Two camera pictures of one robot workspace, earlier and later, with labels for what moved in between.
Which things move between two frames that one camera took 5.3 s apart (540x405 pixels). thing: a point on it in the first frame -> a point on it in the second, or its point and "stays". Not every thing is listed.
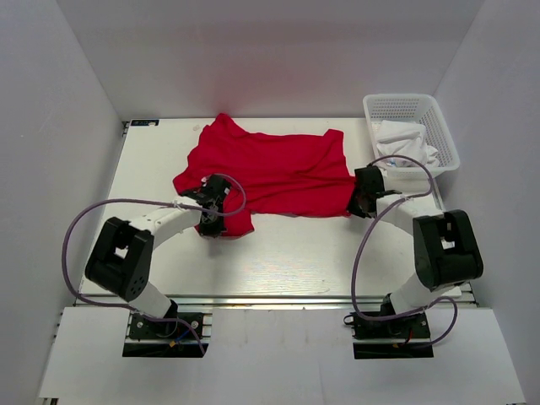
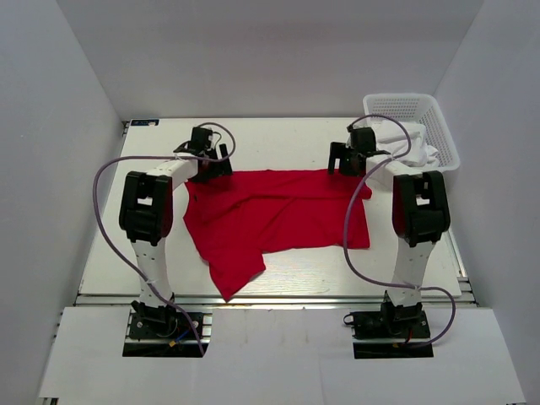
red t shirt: (270, 174) -> (236, 218)
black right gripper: (353, 207) -> (338, 151)
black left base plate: (142, 327) stays
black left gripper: (213, 230) -> (222, 167)
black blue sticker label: (144, 122) stays
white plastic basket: (420, 108) stays
